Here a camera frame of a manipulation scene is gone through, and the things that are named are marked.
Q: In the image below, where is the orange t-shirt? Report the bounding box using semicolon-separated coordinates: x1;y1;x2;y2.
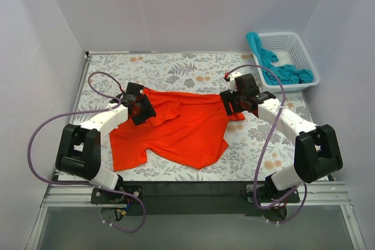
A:
110;90;245;171

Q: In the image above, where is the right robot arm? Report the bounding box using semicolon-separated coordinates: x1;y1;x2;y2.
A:
220;71;343;202

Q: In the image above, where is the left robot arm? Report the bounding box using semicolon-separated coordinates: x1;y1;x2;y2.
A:
56;83;156;203

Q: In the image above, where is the teal t-shirt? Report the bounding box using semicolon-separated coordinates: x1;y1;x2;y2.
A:
246;32;315;86

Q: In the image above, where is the floral table mat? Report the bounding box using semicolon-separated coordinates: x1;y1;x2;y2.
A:
58;52;329;182

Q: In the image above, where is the white plastic basket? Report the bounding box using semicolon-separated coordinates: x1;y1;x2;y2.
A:
246;32;321;94

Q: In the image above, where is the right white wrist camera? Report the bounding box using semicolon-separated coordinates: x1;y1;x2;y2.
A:
224;71;242;93

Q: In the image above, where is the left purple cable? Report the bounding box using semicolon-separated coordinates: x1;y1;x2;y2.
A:
27;71;146;235

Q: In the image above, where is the purple cable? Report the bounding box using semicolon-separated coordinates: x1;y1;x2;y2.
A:
224;64;308;225
27;71;146;235

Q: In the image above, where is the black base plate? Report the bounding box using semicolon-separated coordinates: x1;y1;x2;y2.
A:
90;181;304;217

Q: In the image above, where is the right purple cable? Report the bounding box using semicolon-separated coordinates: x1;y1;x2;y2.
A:
224;64;308;225

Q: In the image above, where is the aluminium frame rail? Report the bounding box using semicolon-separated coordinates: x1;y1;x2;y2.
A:
42;181;350;207

